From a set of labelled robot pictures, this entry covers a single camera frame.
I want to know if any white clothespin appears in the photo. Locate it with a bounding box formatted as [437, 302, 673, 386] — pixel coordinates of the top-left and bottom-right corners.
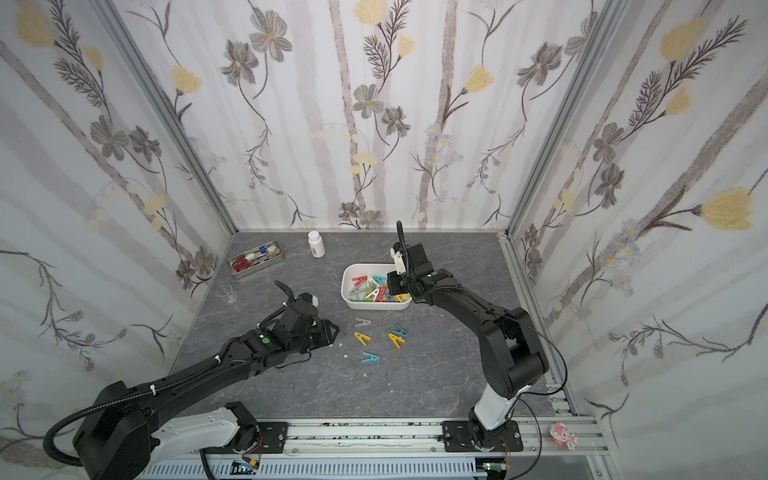
[364, 289, 379, 302]

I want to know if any dark teal clothespin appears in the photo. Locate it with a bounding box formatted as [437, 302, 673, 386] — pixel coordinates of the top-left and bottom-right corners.
[391, 324, 409, 339]

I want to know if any orange yellow clothespin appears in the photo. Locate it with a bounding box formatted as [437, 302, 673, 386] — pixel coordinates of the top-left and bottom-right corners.
[388, 333, 406, 349]

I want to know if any turquoise clothespin of pair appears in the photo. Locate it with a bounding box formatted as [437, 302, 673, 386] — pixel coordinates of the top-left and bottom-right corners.
[360, 352, 381, 364]

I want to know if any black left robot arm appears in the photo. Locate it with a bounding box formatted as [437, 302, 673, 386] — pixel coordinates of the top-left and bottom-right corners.
[42, 293, 339, 479]

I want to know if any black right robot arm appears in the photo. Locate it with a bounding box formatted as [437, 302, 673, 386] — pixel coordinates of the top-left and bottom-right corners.
[387, 222, 553, 453]

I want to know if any white plastic storage box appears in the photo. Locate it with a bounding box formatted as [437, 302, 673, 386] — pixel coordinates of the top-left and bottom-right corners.
[340, 263, 412, 311]

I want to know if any white pill bottle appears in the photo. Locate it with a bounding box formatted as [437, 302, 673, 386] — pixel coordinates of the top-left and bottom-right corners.
[308, 230, 326, 258]

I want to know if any metal tray with tools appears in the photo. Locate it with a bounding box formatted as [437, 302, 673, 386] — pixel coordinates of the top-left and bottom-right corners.
[226, 241, 285, 279]

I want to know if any pink tape dispenser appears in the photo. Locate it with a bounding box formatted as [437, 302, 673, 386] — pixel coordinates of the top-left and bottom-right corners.
[549, 422, 578, 451]

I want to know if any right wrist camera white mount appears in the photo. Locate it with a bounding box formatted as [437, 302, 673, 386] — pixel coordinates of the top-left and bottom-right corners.
[390, 241, 409, 275]

